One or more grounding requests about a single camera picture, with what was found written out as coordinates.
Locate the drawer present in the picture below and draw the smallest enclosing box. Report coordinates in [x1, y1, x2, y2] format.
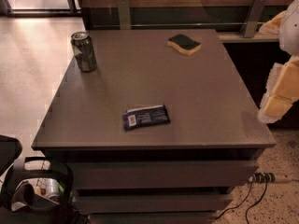
[91, 212, 216, 224]
[75, 193, 232, 214]
[69, 161, 258, 189]

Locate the top drawer front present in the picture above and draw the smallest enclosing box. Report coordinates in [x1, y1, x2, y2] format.
[69, 161, 258, 189]

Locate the grey drawer cabinet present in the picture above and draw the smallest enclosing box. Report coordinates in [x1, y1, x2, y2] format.
[33, 30, 275, 224]

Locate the black cable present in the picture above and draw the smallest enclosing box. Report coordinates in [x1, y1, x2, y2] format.
[215, 180, 254, 220]
[244, 181, 269, 224]

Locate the dark soda can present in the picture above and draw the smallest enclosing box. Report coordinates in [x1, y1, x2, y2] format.
[71, 32, 97, 72]

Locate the yellow sponge with dark top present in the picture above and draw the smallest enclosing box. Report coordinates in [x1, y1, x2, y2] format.
[167, 35, 201, 56]

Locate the metal bracket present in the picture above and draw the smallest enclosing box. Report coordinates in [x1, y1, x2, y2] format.
[240, 0, 266, 37]
[117, 0, 131, 30]

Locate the wooden shelf ledge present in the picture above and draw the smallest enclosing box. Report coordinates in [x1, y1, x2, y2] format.
[218, 32, 279, 43]

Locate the blue rxbar wrapper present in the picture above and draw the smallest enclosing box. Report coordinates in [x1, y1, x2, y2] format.
[122, 105, 170, 131]

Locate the power strip on floor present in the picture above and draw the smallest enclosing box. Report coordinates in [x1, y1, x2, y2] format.
[249, 173, 292, 184]

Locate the black cable left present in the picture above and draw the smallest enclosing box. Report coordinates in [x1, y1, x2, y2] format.
[215, 180, 254, 220]

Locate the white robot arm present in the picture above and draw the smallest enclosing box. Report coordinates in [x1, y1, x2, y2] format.
[257, 0, 299, 123]

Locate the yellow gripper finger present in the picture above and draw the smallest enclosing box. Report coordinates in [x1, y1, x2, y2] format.
[257, 56, 299, 123]
[259, 11, 286, 35]

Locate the silver can in bag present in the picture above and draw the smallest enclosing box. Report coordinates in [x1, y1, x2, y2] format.
[42, 178, 60, 202]

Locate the bottom drawer front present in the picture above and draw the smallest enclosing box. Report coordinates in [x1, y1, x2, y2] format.
[91, 212, 216, 224]

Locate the black cable right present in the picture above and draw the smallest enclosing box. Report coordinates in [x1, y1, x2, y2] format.
[244, 181, 269, 224]

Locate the right metal bracket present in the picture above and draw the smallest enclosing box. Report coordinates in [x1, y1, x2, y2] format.
[240, 0, 266, 37]

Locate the middle drawer front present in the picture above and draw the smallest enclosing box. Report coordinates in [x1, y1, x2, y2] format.
[75, 193, 232, 214]

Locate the left metal bracket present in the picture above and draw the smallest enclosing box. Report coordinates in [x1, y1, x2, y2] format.
[117, 0, 131, 30]

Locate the black chair edge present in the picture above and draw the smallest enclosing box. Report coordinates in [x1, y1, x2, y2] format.
[0, 135, 22, 175]

